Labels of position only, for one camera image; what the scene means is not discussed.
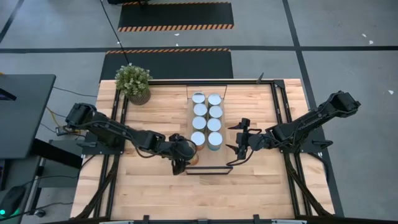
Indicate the black aluminium rig frame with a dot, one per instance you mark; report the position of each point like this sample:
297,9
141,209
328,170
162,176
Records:
276,102

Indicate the red corn can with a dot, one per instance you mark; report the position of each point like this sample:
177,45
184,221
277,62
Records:
198,137

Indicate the green pears can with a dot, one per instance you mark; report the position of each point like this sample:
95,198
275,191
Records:
200,109

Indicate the black desk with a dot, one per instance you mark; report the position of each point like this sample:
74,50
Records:
25,118

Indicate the teal tomatoes can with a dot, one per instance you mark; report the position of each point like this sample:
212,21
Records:
214,99

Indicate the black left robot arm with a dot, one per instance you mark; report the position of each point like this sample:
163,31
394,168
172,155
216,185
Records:
109,130

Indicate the green fruit can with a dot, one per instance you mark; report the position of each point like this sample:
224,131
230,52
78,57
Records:
199,123

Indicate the black hazard-striped floor mat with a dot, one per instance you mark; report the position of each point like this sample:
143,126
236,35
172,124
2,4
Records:
174,65
175,14

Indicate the green oranges can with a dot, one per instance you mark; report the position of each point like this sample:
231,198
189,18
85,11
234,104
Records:
198,98

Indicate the black-framed wooden shelf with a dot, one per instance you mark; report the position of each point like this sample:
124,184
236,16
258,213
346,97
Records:
214,158

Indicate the teal labelled food can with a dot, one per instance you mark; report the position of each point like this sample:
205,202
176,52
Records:
215,138

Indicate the potted plant in ribbed pot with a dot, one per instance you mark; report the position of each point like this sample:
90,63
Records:
132,81

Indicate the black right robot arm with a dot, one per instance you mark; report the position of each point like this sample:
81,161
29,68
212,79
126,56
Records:
311,119

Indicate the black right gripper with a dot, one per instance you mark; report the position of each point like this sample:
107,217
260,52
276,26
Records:
253,141

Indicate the black computer mouse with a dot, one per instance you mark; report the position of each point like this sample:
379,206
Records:
12,199

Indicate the silver-lidded food can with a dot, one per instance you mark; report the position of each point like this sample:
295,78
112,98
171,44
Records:
215,111

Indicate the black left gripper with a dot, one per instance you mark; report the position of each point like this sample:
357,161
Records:
183,149

